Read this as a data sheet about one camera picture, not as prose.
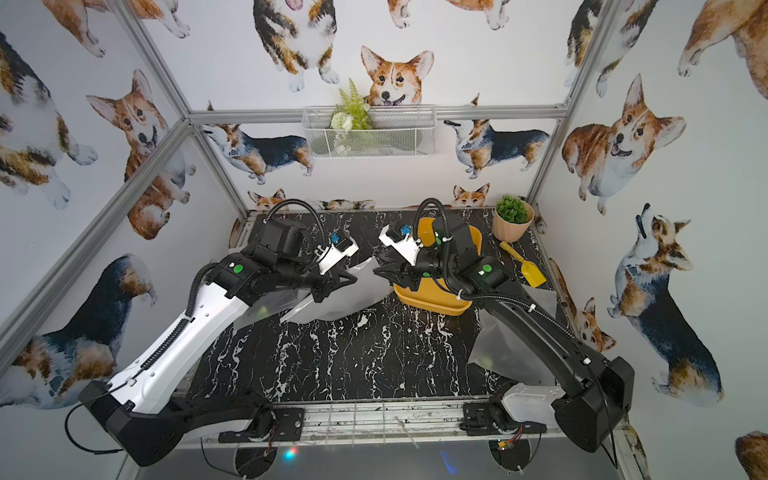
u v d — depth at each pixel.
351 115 0.82
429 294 0.91
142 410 0.38
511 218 1.03
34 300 0.51
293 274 0.53
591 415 0.37
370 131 0.87
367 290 0.74
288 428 0.74
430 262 0.58
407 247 0.58
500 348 0.82
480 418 0.73
